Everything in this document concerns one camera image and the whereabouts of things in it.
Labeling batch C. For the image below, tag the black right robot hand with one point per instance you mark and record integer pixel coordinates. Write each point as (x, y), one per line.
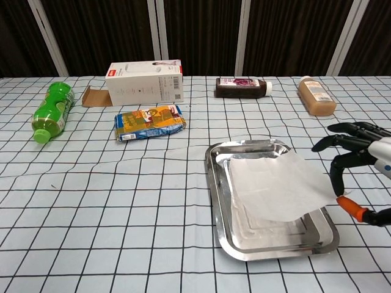
(354, 143)

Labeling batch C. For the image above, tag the white translucent paper sheet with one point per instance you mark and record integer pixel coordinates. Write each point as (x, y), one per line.
(275, 186)

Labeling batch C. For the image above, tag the stainless steel tray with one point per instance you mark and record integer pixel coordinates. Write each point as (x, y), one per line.
(223, 213)

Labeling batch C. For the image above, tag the light brown juice bottle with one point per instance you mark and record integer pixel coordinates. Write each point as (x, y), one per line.
(317, 97)

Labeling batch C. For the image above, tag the dark purple juice bottle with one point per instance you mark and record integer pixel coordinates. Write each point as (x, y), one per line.
(239, 88)

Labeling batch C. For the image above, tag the blue yellow snack packet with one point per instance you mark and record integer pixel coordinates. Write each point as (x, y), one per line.
(149, 122)

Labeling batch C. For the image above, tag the white cardboard product box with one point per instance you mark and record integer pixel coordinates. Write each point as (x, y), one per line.
(143, 87)

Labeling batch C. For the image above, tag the checked light blue tablecloth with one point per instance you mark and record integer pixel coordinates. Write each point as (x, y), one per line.
(107, 198)

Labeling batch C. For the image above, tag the green plastic drink bottle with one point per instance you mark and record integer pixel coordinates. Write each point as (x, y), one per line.
(50, 114)

